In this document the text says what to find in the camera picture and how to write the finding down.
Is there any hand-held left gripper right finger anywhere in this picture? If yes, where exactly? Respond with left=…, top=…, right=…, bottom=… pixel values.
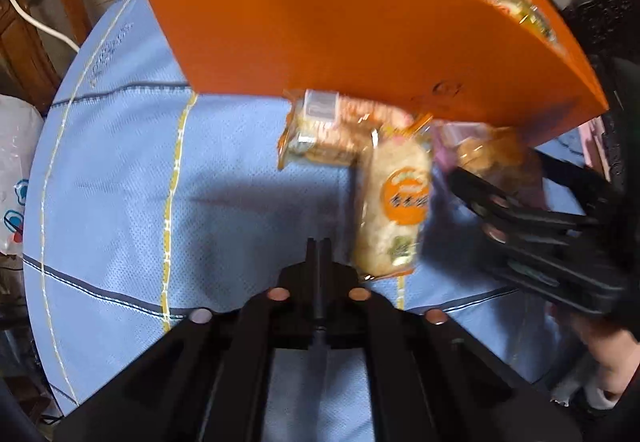
left=319, top=237, right=583, bottom=442

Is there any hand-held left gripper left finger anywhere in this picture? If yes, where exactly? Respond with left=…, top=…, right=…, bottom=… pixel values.
left=52, top=237, right=321, bottom=442

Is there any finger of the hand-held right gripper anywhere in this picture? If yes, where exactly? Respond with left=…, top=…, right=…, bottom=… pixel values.
left=447, top=169, right=601, bottom=230
left=534, top=149, right=622, bottom=219

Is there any pink snack packet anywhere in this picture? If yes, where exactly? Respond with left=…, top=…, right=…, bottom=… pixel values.
left=432, top=119, right=546, bottom=203

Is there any yellow bread packet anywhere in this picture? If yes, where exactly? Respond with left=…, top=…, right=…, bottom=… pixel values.
left=470, top=0, right=558, bottom=46

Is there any orange plastic bin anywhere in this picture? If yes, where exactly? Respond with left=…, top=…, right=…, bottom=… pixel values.
left=132, top=0, right=611, bottom=148

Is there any person's right forearm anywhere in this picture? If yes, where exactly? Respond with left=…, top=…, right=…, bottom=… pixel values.
left=550, top=372, right=640, bottom=428

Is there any person's right hand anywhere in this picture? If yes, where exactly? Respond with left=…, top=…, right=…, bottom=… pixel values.
left=550, top=305, right=640, bottom=394

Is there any pink cloth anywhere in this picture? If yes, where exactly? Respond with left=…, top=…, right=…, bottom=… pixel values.
left=580, top=117, right=611, bottom=173

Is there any rice cracker packet orange label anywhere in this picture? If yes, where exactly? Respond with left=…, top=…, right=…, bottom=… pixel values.
left=350, top=115, right=436, bottom=280

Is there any square cracker packet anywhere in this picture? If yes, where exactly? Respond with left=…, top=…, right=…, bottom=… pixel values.
left=277, top=90, right=416, bottom=170

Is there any dark carved wooden furniture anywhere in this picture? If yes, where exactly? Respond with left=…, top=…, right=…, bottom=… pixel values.
left=560, top=0, right=640, bottom=203

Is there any white plastic bag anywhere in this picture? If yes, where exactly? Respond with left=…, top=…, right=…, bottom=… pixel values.
left=0, top=95, right=46, bottom=258

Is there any white cable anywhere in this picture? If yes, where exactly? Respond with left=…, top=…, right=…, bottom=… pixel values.
left=5, top=0, right=81, bottom=53

